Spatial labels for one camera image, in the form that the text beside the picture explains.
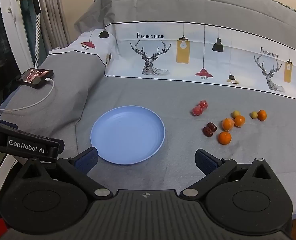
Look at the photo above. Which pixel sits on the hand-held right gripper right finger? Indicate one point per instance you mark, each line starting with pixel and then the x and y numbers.
pixel 205 162

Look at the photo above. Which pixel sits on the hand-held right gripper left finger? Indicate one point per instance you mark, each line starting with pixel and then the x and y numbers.
pixel 86 159

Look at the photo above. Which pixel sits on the dark red date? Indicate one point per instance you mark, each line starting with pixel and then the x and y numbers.
pixel 211 126
pixel 207 132

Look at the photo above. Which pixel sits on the bare mandarin orange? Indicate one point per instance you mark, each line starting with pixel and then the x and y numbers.
pixel 224 138
pixel 262 115

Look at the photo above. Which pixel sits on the plastic-wrapped mandarin orange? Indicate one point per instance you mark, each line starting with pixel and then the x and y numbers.
pixel 239 120
pixel 228 124

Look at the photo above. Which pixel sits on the blue round plate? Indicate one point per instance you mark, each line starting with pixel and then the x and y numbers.
pixel 128 135

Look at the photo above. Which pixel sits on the plastic-wrapped small red tomato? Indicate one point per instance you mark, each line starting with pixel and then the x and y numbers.
pixel 203 104
pixel 197 110

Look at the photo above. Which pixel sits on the small yellow longan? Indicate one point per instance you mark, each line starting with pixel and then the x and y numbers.
pixel 253 115
pixel 236 113

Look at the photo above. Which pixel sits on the black smartphone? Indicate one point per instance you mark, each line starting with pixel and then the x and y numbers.
pixel 34 76

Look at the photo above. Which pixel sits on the grey printed pillow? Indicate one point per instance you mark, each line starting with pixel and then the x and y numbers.
pixel 70 80

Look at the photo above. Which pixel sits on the grey printed duvet cover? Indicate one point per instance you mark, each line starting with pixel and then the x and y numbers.
pixel 138 97

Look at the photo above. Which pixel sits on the black and white pole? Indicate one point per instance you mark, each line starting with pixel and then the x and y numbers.
pixel 37 30

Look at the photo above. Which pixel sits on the teal curtain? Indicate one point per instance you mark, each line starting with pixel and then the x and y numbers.
pixel 25 17

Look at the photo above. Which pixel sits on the grey curtain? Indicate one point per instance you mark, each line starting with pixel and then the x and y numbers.
pixel 53 17

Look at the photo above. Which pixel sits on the white window frame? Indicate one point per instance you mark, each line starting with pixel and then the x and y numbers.
pixel 10 30

